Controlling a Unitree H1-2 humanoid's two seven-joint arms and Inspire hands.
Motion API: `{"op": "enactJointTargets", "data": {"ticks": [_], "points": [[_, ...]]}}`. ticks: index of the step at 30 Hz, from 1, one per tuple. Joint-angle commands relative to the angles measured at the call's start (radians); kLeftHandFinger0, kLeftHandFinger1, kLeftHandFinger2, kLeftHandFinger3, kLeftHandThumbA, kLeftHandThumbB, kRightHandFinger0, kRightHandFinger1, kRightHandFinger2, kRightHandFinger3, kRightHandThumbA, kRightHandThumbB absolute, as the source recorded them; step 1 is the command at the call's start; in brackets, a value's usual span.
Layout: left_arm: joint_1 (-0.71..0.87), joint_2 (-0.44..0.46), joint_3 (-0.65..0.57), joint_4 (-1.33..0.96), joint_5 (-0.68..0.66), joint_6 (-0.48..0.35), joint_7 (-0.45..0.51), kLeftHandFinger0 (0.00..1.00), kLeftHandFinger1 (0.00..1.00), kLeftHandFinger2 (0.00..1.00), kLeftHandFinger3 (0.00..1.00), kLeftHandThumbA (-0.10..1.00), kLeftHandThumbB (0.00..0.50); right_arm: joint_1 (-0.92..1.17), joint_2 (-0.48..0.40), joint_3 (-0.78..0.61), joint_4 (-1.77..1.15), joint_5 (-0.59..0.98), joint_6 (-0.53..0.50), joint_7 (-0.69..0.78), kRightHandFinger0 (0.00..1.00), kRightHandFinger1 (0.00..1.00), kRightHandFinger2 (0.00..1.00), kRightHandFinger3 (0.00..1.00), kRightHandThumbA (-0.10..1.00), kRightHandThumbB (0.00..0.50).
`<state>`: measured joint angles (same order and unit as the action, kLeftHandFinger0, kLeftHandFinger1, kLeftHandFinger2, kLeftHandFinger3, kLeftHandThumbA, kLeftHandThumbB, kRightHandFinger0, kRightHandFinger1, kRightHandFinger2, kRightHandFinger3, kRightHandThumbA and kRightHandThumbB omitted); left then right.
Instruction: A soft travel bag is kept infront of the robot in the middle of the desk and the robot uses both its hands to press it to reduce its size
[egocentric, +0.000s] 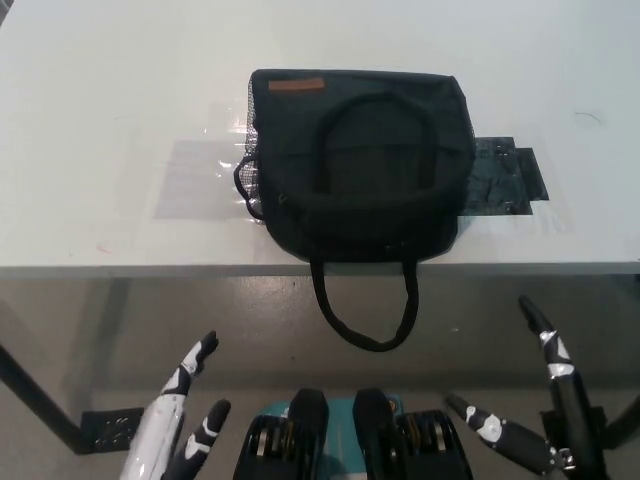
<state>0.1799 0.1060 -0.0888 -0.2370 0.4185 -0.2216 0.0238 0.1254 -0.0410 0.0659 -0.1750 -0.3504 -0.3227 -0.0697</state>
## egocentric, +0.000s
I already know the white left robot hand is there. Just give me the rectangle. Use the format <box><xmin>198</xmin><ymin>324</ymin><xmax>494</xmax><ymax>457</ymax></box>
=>
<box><xmin>118</xmin><ymin>329</ymin><xmax>234</xmax><ymax>480</ymax></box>

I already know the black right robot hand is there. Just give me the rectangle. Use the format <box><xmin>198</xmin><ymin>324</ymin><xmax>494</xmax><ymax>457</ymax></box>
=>
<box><xmin>444</xmin><ymin>294</ymin><xmax>609</xmax><ymax>480</ymax></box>

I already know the black soft travel bag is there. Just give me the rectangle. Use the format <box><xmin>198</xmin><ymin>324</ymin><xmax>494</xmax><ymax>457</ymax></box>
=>
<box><xmin>233</xmin><ymin>68</ymin><xmax>477</xmax><ymax>354</ymax></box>

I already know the black teal robot torso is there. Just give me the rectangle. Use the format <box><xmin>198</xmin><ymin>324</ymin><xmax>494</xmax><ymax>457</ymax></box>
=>
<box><xmin>232</xmin><ymin>387</ymin><xmax>475</xmax><ymax>480</ymax></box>

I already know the black table leg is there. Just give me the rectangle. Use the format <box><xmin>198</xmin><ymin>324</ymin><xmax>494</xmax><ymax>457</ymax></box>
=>
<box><xmin>0</xmin><ymin>298</ymin><xmax>96</xmax><ymax>455</ymax></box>
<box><xmin>599</xmin><ymin>377</ymin><xmax>640</xmax><ymax>444</ymax></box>

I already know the black tape patch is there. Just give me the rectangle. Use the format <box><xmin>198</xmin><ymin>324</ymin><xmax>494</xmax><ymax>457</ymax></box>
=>
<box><xmin>455</xmin><ymin>134</ymin><xmax>552</xmax><ymax>218</ymax></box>

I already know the clear plastic tape patch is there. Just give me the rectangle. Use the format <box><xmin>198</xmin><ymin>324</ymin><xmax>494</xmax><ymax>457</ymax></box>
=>
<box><xmin>154</xmin><ymin>101</ymin><xmax>267</xmax><ymax>222</ymax></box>

